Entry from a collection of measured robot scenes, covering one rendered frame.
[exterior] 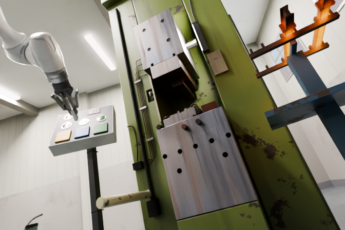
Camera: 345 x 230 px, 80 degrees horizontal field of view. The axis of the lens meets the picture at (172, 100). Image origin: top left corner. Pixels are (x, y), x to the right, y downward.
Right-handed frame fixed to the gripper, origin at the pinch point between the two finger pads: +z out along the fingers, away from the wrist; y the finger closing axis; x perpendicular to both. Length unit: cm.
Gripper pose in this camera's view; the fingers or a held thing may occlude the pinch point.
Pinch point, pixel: (74, 114)
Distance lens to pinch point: 118.9
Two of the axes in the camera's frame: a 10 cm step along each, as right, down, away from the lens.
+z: 0.8, 8.2, 5.7
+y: 9.7, -2.0, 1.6
